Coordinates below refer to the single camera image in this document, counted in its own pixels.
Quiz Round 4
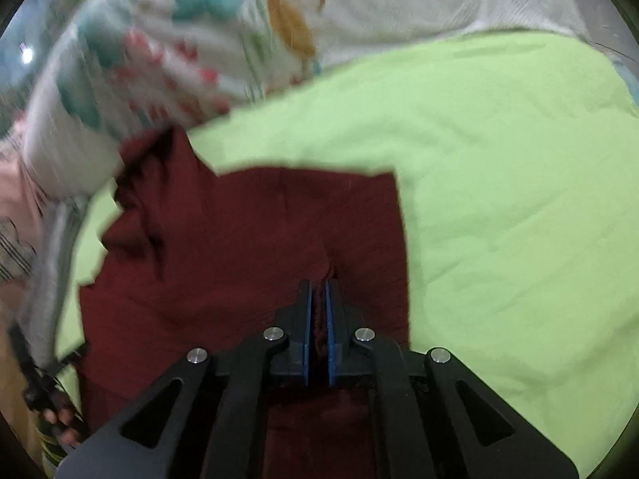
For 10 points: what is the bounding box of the floral white pillow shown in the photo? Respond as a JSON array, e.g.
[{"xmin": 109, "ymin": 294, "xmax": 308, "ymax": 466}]
[{"xmin": 22, "ymin": 0, "xmax": 605, "ymax": 200}]

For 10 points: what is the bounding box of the dark red knit sweater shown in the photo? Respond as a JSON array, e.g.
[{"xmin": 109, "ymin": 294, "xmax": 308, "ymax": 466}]
[{"xmin": 77, "ymin": 126, "xmax": 411, "ymax": 479}]

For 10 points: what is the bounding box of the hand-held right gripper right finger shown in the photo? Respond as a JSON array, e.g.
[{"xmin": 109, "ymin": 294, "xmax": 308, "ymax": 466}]
[{"xmin": 325, "ymin": 280, "xmax": 580, "ymax": 479}]

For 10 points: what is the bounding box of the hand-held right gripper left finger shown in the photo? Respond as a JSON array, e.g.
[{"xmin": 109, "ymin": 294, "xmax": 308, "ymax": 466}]
[{"xmin": 57, "ymin": 280, "xmax": 313, "ymax": 479}]

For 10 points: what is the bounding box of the grey cloth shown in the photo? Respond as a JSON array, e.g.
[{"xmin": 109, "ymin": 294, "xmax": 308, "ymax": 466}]
[{"xmin": 27, "ymin": 194, "xmax": 91, "ymax": 367}]

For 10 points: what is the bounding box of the person's left hand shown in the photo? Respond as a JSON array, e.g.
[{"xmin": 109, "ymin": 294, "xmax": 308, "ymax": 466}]
[{"xmin": 42, "ymin": 406, "xmax": 81, "ymax": 447}]

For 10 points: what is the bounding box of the light green bed sheet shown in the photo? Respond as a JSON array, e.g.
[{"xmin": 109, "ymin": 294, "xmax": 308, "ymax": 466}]
[{"xmin": 50, "ymin": 30, "xmax": 639, "ymax": 479}]

